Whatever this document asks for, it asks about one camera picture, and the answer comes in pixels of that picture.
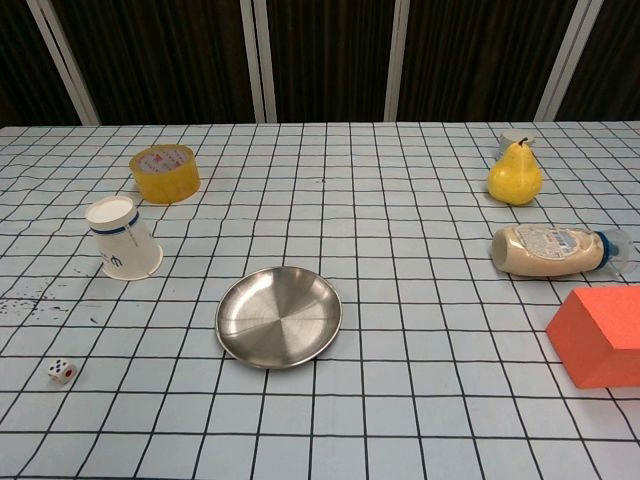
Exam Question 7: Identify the white die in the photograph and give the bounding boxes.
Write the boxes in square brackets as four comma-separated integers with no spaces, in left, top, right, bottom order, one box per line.
[48,357,78,386]

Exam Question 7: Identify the white screen frame post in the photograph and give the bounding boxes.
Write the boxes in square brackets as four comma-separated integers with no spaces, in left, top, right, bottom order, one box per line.
[33,0,100,126]
[383,0,412,123]
[534,0,605,123]
[238,0,278,124]

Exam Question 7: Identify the small grey cup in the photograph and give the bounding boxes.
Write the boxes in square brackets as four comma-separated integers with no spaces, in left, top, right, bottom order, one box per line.
[497,129,536,162]

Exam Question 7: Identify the yellow pear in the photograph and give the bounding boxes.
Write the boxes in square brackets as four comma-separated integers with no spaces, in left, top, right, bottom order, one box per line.
[487,137,544,206]

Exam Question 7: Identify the mayonnaise squeeze bottle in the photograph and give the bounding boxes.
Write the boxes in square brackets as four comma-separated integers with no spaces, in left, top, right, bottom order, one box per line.
[490,223,640,277]

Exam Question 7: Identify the white paper cup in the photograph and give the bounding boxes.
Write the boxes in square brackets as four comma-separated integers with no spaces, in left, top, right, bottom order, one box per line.
[84,195,165,282]

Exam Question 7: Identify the white grid tablecloth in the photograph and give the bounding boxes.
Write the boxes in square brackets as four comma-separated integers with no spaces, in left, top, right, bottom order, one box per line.
[0,119,640,480]

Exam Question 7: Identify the yellow tape roll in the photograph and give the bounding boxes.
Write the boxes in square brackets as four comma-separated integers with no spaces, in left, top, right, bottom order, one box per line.
[129,142,202,205]

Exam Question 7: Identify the silver metal plate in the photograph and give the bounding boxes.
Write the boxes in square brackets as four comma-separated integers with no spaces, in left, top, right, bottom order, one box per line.
[215,266,344,370]

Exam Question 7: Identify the orange foam block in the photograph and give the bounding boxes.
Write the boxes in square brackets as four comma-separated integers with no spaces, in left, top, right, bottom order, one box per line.
[545,284,640,390]

